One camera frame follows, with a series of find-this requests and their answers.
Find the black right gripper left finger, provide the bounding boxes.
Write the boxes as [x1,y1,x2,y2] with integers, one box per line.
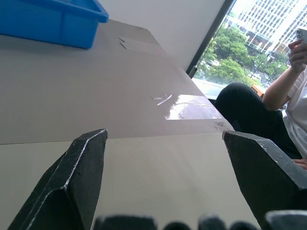
[7,128,108,230]

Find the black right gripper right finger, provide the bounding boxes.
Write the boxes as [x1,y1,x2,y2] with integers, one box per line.
[222,130,307,230]

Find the bystander hand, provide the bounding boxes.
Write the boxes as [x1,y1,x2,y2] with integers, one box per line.
[288,39,307,74]

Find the bystander in white shirt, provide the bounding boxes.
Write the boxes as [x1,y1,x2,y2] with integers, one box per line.
[214,70,307,171]

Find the white smartphone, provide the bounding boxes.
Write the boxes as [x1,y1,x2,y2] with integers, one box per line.
[295,27,307,50]

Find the blue plastic bin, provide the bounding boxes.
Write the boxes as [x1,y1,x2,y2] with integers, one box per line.
[0,0,109,50]

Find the black window frame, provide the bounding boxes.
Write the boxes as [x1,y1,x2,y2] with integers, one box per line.
[184,0,237,79]

